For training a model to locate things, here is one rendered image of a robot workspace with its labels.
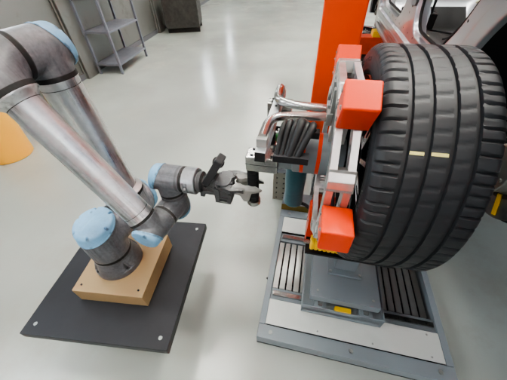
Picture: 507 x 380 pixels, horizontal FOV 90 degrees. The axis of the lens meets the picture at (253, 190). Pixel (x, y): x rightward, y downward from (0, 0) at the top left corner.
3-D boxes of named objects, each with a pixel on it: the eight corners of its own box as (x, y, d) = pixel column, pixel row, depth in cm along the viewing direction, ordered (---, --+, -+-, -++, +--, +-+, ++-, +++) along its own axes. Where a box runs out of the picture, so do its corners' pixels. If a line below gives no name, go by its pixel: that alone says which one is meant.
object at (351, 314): (379, 328, 116) (386, 320, 110) (299, 311, 123) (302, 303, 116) (368, 240, 151) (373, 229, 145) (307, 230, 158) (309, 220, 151)
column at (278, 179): (285, 200, 188) (290, 154, 159) (272, 198, 190) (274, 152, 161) (287, 191, 195) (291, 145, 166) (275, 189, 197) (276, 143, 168)
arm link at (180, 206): (159, 221, 95) (149, 198, 86) (176, 200, 102) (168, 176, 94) (180, 228, 92) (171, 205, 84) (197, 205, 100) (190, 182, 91)
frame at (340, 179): (327, 270, 84) (377, 121, 47) (306, 266, 86) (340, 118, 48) (328, 169, 123) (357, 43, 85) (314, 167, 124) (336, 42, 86)
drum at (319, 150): (339, 185, 85) (348, 150, 75) (275, 177, 88) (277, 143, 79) (338, 160, 95) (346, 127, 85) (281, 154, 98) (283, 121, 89)
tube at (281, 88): (331, 117, 78) (338, 83, 70) (268, 113, 81) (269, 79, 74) (331, 94, 90) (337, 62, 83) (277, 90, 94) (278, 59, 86)
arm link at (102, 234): (81, 257, 101) (56, 231, 89) (112, 225, 113) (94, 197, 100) (112, 270, 97) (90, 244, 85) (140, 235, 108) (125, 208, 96)
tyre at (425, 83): (419, 321, 71) (597, 60, 35) (333, 304, 76) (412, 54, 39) (377, 194, 125) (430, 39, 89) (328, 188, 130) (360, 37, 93)
